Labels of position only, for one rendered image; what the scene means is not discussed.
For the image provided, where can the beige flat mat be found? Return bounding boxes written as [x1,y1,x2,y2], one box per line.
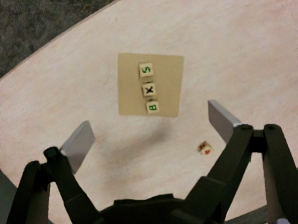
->
[118,53,184,118]

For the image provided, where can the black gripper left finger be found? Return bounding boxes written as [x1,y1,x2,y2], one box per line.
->
[6,120,108,224]

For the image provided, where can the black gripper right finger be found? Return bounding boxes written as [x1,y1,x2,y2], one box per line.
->
[162,99,298,224]

